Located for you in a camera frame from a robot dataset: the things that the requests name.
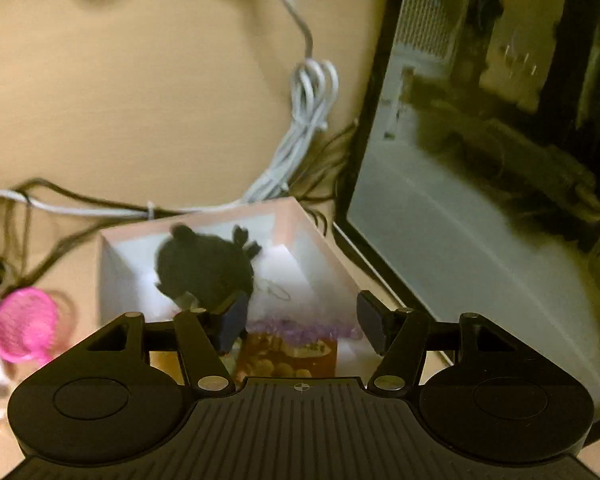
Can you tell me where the black cable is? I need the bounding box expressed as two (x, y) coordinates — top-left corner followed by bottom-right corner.
(290, 120), (361, 236)
(0, 177), (241, 281)

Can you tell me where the pink toy basket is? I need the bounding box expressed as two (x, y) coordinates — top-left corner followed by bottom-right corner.
(0, 287), (61, 366)

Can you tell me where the white bundled cable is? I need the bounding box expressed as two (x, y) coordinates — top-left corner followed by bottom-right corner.
(0, 0), (341, 220)

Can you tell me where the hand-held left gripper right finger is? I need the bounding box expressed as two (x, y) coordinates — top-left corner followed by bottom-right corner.
(356, 290), (541, 394)

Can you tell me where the black plush toy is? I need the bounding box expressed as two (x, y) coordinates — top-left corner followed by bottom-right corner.
(152, 224), (263, 313)

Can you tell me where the computer case with glass side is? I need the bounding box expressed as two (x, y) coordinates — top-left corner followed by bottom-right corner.
(332, 0), (600, 441)

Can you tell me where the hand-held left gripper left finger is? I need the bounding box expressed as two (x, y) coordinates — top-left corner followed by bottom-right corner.
(60, 290), (251, 395)

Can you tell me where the pink cardboard box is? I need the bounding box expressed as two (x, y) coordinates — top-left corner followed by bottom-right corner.
(97, 197), (451, 386)

